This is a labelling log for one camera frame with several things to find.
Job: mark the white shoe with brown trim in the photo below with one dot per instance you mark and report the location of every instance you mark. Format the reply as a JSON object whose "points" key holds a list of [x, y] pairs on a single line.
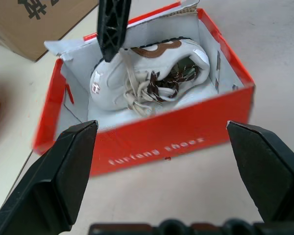
{"points": [[112, 83]]}

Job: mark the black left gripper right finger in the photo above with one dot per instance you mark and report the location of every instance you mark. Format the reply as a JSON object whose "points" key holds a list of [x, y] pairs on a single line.
{"points": [[269, 171]]}

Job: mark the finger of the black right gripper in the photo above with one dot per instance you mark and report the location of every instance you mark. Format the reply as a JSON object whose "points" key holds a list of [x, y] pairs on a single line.
{"points": [[112, 24]]}

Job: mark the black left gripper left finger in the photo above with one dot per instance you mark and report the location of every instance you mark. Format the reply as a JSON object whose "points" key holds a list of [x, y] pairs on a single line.
{"points": [[49, 176]]}

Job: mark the red shoebox with white lettering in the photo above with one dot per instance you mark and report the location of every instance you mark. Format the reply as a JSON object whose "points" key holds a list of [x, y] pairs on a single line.
{"points": [[161, 139]]}

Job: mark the brown cardboard box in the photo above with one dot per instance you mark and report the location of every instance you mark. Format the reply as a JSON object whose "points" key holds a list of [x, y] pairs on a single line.
{"points": [[39, 27]]}

